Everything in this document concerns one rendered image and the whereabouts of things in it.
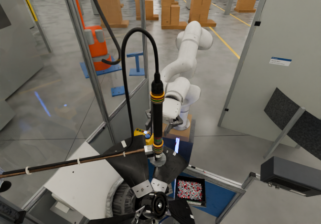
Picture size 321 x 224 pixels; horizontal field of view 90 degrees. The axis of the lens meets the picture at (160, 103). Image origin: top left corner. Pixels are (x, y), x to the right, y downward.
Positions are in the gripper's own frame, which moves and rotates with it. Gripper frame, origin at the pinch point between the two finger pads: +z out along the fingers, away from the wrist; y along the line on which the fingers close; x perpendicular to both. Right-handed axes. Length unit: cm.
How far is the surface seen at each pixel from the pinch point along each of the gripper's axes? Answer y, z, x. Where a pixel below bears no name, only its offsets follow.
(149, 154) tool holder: 2.1, 3.6, -12.9
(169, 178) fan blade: -4.5, -6.3, -47.5
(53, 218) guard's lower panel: 70, 32, -96
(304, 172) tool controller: -73, -35, -41
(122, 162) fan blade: 17.7, 3.4, -29.7
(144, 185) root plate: 4.9, 5.8, -39.2
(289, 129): -109, -140, -101
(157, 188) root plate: -0.3, 1.7, -46.8
